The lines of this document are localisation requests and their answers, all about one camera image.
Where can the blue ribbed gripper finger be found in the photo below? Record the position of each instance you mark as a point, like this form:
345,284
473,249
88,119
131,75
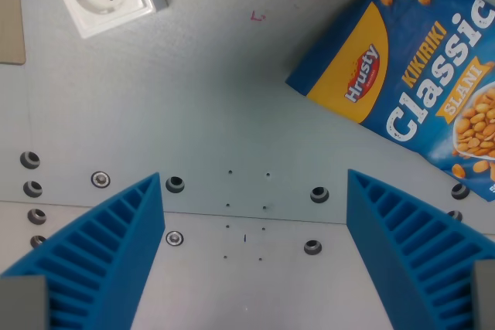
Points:
100,252
410,245

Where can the silver countersunk screw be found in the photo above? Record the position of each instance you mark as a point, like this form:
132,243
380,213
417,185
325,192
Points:
174,238
100,179

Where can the blue Hrusty peanut bag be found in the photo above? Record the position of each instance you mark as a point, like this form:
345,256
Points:
417,71

